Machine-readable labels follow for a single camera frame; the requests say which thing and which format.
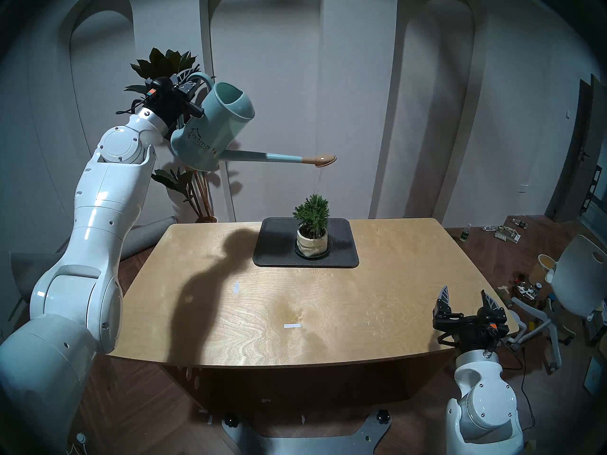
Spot dark brown open door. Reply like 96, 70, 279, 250
545, 75, 605, 222

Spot grey metal robot base plate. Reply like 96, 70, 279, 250
222, 409, 393, 455

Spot small potted conifer plant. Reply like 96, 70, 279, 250
293, 194, 331, 256

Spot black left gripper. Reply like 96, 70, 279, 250
148, 75, 205, 124

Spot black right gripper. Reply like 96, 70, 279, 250
432, 285, 509, 350

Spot tangled cables and adapters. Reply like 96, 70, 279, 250
484, 224, 522, 244

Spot white plastic swivel chair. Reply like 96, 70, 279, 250
510, 235, 607, 375

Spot black plastic tray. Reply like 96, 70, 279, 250
252, 217, 360, 269

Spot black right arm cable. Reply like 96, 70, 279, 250
498, 338, 536, 426

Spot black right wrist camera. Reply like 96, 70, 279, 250
477, 306, 499, 339

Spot light cardboard box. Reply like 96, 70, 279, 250
584, 357, 607, 395

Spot grey rolled floor mat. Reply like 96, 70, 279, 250
9, 216, 177, 302

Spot black plant saucer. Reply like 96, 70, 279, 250
294, 241, 331, 260

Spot black metal shelf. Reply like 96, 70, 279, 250
579, 165, 603, 218

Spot light blue watering can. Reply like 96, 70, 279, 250
170, 72, 337, 172

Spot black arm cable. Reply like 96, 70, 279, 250
498, 338, 536, 426
116, 96, 152, 116

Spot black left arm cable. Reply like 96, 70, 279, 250
116, 96, 152, 116

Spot tall dark-leaved floor plant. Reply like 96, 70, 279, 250
124, 48, 228, 223

